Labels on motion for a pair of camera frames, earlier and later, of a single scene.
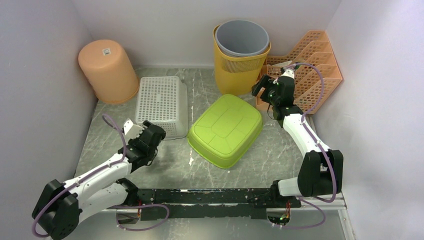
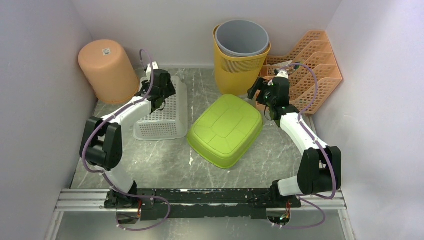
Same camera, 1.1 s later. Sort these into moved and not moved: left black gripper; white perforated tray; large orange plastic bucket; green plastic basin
Moved: left black gripper
Not moved: white perforated tray; green plastic basin; large orange plastic bucket
